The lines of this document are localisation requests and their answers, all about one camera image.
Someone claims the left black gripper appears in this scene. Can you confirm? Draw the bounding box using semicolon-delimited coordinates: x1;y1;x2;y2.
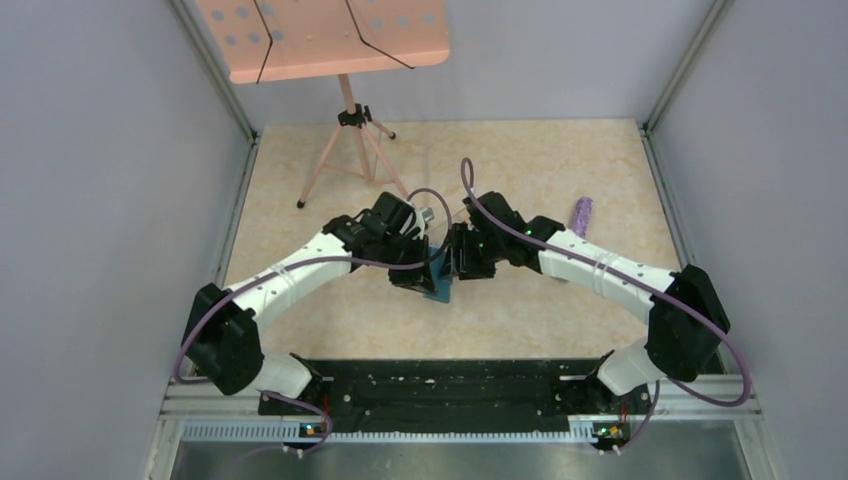
378;232;436;295

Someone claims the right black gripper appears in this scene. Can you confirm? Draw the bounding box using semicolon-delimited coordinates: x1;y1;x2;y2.
441;223;505;281

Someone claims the blue card holder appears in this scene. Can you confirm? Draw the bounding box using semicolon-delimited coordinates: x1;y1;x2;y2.
423;251;453;304

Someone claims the clear plastic box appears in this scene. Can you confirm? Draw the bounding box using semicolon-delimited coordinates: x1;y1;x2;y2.
426;207;468;248

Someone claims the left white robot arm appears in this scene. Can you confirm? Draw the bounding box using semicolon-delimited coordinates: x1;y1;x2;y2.
180;192;432;414

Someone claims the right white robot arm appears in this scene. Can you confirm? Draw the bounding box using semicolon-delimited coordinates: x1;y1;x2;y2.
452;191;730;412

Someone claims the purple glitter cylinder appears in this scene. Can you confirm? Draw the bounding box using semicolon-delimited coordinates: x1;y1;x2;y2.
569;196;594;238

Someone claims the pink music stand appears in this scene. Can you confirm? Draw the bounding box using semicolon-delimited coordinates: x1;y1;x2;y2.
196;0;451;208

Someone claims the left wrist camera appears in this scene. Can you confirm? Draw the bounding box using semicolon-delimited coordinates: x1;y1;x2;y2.
414;207;435;231

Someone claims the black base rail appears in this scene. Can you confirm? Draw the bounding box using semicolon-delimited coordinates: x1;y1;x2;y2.
299;359;650;436

